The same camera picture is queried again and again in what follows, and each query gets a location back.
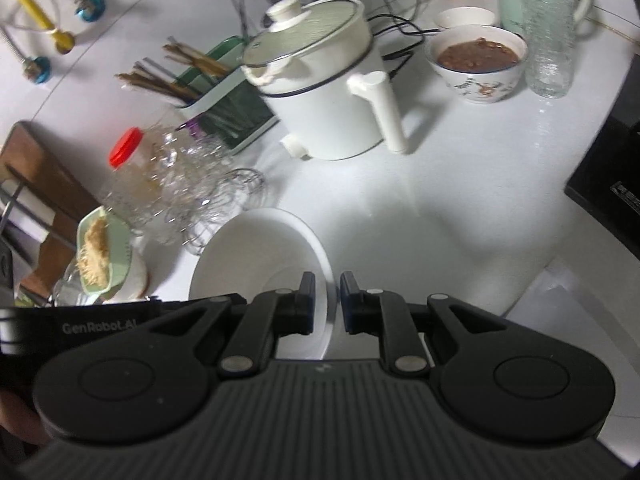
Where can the small white bowl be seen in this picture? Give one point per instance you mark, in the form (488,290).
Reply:
(462,17)

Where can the enoki mushroom bunch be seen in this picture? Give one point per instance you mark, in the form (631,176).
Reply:
(96,255)

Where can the black induction cooker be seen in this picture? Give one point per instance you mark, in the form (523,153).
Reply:
(610,170)

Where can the white leaf print plate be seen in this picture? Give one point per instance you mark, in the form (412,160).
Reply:
(260,255)

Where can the clear jar with red lid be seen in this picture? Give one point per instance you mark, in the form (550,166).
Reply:
(130,175)

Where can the patterned bowl of bean soup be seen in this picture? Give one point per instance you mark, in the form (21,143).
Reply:
(475,67)

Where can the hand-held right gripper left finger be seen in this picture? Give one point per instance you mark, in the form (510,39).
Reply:
(306,305)

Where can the black metal dish rack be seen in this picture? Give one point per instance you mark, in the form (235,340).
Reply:
(25,215)

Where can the white electric cooking pot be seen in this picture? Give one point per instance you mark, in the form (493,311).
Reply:
(325,95)

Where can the upturned clear drinking glass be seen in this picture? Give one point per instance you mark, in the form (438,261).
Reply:
(70,285)

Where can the stack of tall clear glasses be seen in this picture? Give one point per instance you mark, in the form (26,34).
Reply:
(172,135)

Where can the green chopstick holder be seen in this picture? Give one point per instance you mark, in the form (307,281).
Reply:
(235,110)

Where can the green colander basket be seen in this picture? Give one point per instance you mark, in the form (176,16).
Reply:
(117,250)

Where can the brown wooden cutting board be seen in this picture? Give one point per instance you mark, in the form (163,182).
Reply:
(50,170)

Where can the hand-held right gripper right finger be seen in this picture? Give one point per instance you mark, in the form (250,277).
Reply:
(348,310)

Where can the tall ribbed clear glass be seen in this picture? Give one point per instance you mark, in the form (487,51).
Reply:
(547,45)

